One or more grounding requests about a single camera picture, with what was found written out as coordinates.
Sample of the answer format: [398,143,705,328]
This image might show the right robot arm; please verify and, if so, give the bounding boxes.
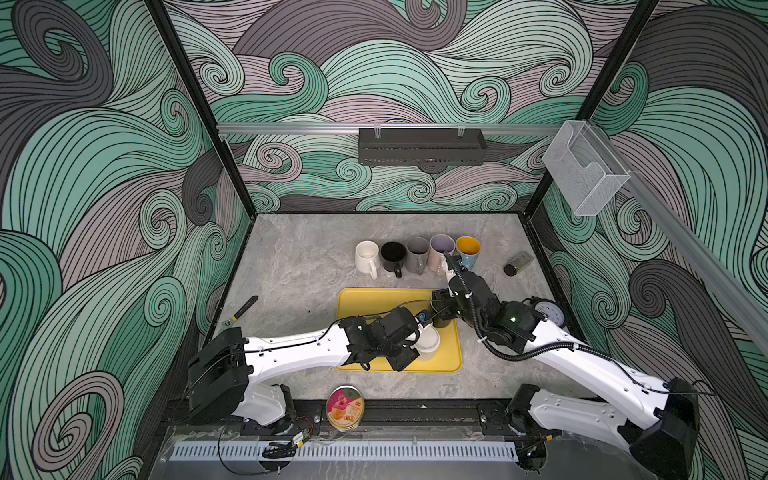
[431,271,700,479]

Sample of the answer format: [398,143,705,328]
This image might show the white-base black handle mug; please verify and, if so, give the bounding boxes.
[380,241,407,279]

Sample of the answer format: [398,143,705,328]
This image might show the yellow plastic tray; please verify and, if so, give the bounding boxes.
[337,288,463,373]

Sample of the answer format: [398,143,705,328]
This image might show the black wall shelf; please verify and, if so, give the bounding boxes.
[358,127,488,166]

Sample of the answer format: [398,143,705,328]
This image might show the clear plastic wall bin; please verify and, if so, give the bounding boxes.
[543,120,630,217]

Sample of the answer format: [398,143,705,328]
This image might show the white ribbed-base mug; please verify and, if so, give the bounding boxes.
[354,240,381,280]

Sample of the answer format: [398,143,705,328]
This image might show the round colourful tin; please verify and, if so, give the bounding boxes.
[326,385,365,432]

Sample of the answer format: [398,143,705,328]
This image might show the white slotted cable duct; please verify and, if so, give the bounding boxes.
[169,440,518,463]

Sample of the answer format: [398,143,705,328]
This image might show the black handled tool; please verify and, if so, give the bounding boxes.
[223,295,259,328]

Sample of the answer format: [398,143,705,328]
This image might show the blue butterfly mug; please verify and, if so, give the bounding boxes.
[455,236,481,270]

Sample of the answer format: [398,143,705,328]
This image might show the black alarm clock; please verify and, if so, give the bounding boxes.
[530,297,566,328]

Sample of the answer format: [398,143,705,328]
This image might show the glass jar black lid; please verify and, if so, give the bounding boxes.
[503,251,534,277]

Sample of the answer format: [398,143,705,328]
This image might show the grey ceramic mug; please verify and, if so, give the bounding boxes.
[405,237,430,275]

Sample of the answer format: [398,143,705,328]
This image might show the aluminium wall rail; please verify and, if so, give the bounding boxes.
[217,122,565,138]

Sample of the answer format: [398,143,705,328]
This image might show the pink ceramic mug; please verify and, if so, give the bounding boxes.
[427,234,455,276]

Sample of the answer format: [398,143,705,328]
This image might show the black ceramic mug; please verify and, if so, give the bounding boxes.
[429,289,459,329]

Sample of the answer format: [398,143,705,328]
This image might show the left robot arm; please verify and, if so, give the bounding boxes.
[186,306,432,427]

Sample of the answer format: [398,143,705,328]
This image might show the white ceramic mug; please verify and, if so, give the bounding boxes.
[414,326,441,362]

